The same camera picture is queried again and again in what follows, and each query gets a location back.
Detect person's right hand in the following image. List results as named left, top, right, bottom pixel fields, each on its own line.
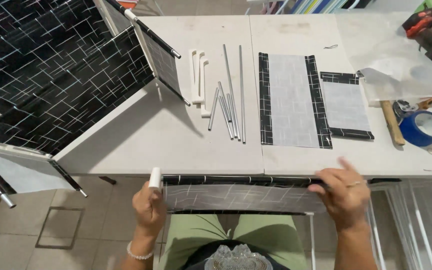
left=308, top=157, right=370, bottom=232

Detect person's left hand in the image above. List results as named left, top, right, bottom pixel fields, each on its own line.
left=132, top=182, right=168, bottom=239

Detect white plastic tube connector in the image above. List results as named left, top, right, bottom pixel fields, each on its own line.
left=148, top=167, right=163, bottom=190

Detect black patterned fabric shelf panel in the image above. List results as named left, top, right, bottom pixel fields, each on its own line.
left=161, top=174, right=330, bottom=215

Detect short silver metal rod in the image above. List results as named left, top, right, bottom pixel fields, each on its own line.
left=217, top=81, right=232, bottom=123
left=218, top=95, right=235, bottom=140
left=226, top=93, right=237, bottom=138
left=208, top=87, right=220, bottom=131

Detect dark top with lace trim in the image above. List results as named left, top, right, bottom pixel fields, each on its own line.
left=180, top=240, right=290, bottom=270

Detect green shorts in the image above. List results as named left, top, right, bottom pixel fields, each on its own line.
left=158, top=214, right=310, bottom=270

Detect long silver metal rod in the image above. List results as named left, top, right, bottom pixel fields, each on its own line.
left=222, top=44, right=240, bottom=140

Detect large black-edged grey fabric panel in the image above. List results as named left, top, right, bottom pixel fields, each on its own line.
left=258, top=52, right=333, bottom=150

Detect small black-edged grey fabric panel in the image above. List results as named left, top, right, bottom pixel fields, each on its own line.
left=320, top=71, right=375, bottom=141

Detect stack of coloured sheets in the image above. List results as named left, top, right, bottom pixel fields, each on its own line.
left=286, top=0, right=375, bottom=15

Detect blue tape roll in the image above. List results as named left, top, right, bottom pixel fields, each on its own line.
left=398, top=110, right=432, bottom=148

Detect clear plastic sheets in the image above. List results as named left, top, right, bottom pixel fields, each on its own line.
left=366, top=179, right=432, bottom=270

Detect translucent white plastic sheet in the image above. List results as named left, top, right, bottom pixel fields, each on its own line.
left=335, top=12, right=432, bottom=108

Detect red and black power drill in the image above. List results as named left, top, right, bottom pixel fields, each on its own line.
left=402, top=8, right=432, bottom=65

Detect pearl bead bracelet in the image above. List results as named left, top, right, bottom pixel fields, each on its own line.
left=127, top=241, right=154, bottom=261

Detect white plastic bracket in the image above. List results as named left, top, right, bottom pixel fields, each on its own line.
left=193, top=50, right=205, bottom=105
left=200, top=59, right=211, bottom=118

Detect black patterned fabric wardrobe frame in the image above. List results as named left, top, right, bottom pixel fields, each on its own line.
left=0, top=0, right=192, bottom=209

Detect white metal frame leg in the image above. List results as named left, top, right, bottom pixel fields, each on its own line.
left=305, top=212, right=317, bottom=270

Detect wooden handled hammer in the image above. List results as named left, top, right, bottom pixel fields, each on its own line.
left=379, top=100, right=406, bottom=146

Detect black handled pliers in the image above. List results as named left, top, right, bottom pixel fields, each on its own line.
left=392, top=100, right=420, bottom=121

